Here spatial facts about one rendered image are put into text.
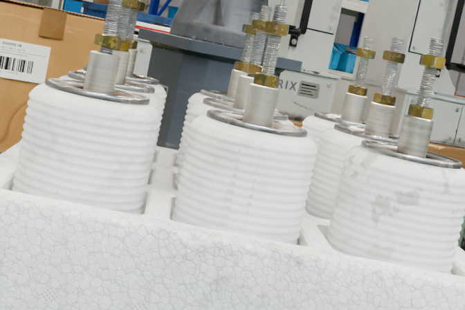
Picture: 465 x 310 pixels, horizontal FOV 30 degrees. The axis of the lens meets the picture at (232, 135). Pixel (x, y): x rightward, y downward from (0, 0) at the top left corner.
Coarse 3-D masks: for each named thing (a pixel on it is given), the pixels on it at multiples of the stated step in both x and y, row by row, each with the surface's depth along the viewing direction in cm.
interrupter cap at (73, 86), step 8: (48, 80) 61; (56, 80) 64; (64, 80) 65; (72, 80) 65; (56, 88) 60; (64, 88) 60; (72, 88) 59; (80, 88) 64; (88, 96) 59; (96, 96) 59; (104, 96) 59; (112, 96) 60; (120, 96) 60; (128, 96) 64; (136, 96) 65; (144, 96) 64; (144, 104) 62
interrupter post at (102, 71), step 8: (96, 56) 62; (104, 56) 62; (112, 56) 62; (88, 64) 62; (96, 64) 62; (104, 64) 62; (112, 64) 62; (88, 72) 62; (96, 72) 62; (104, 72) 62; (112, 72) 62; (88, 80) 62; (96, 80) 62; (104, 80) 62; (112, 80) 62; (88, 88) 62; (96, 88) 62; (104, 88) 62; (112, 88) 63
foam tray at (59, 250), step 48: (0, 192) 57; (0, 240) 56; (48, 240) 56; (96, 240) 56; (144, 240) 57; (192, 240) 57; (240, 240) 58; (0, 288) 56; (48, 288) 57; (96, 288) 57; (144, 288) 57; (192, 288) 57; (240, 288) 57; (288, 288) 58; (336, 288) 58; (384, 288) 58; (432, 288) 58
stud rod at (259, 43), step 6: (264, 6) 74; (264, 12) 74; (270, 12) 74; (264, 18) 74; (270, 18) 75; (258, 30) 74; (258, 36) 74; (264, 36) 75; (258, 42) 75; (264, 42) 75; (258, 48) 75; (252, 54) 75; (258, 54) 75; (252, 60) 75; (258, 60) 75
